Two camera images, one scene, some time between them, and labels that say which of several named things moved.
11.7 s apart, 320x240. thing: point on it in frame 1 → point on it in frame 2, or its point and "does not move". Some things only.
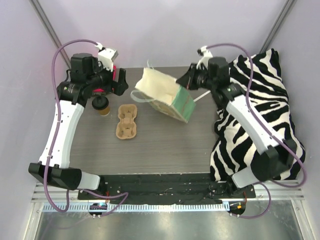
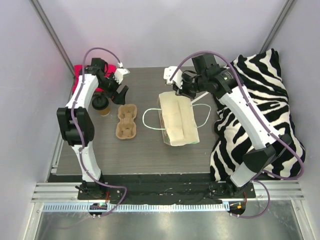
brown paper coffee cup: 105,112 does not move
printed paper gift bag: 166,92 → 178,125
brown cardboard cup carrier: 126,126 does not move
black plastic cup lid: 100,102 does not move
